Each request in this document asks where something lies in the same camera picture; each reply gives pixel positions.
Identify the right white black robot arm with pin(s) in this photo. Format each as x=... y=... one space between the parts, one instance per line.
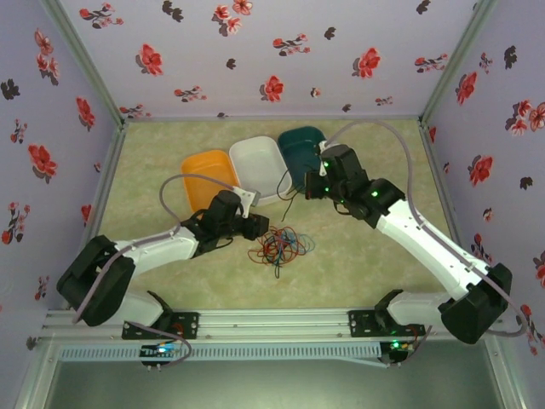
x=426 y=247

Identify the orange plastic tray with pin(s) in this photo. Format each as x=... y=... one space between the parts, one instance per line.
x=208 y=170

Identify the white plastic tray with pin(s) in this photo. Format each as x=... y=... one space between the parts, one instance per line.
x=259 y=166

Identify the teal plastic tray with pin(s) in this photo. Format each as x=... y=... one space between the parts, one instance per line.
x=298 y=147

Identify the small circuit board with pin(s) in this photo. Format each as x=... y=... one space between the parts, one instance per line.
x=398 y=349
x=159 y=351

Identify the grey metal panel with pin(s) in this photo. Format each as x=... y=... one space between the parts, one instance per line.
x=272 y=385

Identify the aluminium side frame rail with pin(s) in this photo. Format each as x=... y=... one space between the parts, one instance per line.
x=443 y=187
x=104 y=187

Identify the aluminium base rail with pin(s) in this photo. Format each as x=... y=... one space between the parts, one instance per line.
x=277 y=321

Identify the aluminium frame post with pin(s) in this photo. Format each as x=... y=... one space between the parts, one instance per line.
x=85 y=64
x=460 y=64

